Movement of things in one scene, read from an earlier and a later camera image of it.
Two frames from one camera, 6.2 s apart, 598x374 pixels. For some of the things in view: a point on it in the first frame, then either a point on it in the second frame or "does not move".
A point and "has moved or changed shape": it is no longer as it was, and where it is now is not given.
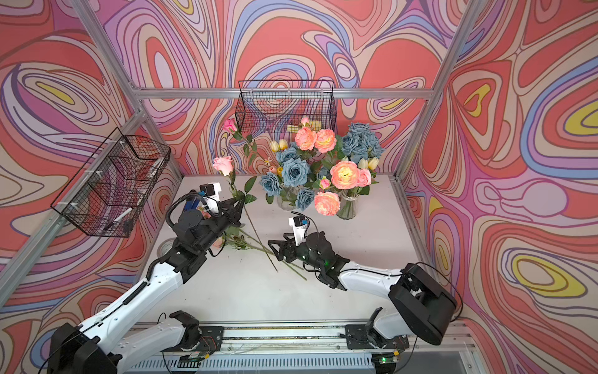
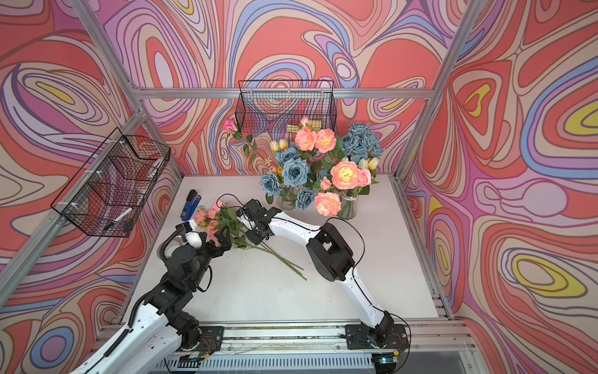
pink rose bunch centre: x=309 y=139 does not move
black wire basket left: x=107 y=195 does not move
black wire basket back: x=270 y=106 does not move
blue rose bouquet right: x=361 y=143 does not move
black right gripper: x=290 y=245 → x=250 y=233
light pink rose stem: x=226 y=165 has moved or changed shape
